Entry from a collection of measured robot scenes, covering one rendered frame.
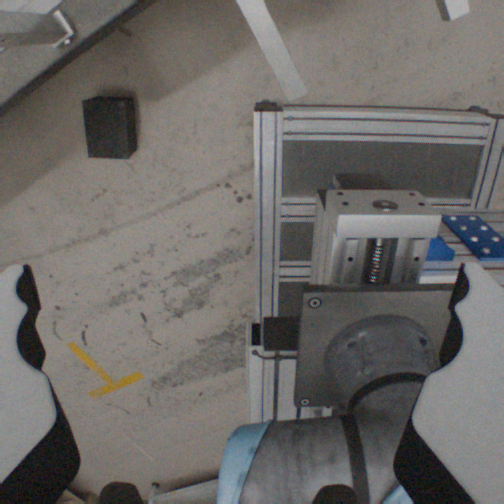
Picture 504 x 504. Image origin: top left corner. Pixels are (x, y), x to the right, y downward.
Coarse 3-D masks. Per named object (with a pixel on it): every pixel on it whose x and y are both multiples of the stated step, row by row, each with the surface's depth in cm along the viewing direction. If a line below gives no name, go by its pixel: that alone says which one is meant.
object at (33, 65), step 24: (72, 0) 59; (96, 0) 59; (120, 0) 59; (144, 0) 60; (72, 24) 61; (96, 24) 61; (120, 24) 66; (24, 48) 62; (48, 48) 63; (72, 48) 63; (0, 72) 64; (24, 72) 65; (48, 72) 66; (0, 96) 66; (24, 96) 72
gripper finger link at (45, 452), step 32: (0, 288) 10; (32, 288) 11; (0, 320) 8; (32, 320) 9; (0, 352) 8; (32, 352) 9; (0, 384) 7; (32, 384) 7; (0, 416) 6; (32, 416) 6; (64, 416) 7; (0, 448) 6; (32, 448) 6; (64, 448) 6; (0, 480) 5; (32, 480) 6; (64, 480) 6
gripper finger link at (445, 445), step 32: (480, 288) 9; (480, 320) 8; (448, 352) 9; (480, 352) 7; (448, 384) 7; (480, 384) 7; (416, 416) 6; (448, 416) 6; (480, 416) 6; (416, 448) 6; (448, 448) 6; (480, 448) 6; (416, 480) 6; (448, 480) 5; (480, 480) 5
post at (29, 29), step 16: (0, 16) 43; (16, 16) 46; (32, 16) 50; (48, 16) 55; (64, 16) 59; (0, 32) 42; (16, 32) 45; (32, 32) 49; (48, 32) 53; (64, 32) 58
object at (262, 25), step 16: (240, 0) 46; (256, 0) 46; (256, 16) 47; (256, 32) 48; (272, 32) 48; (272, 48) 49; (272, 64) 50; (288, 64) 50; (288, 80) 51; (288, 96) 53
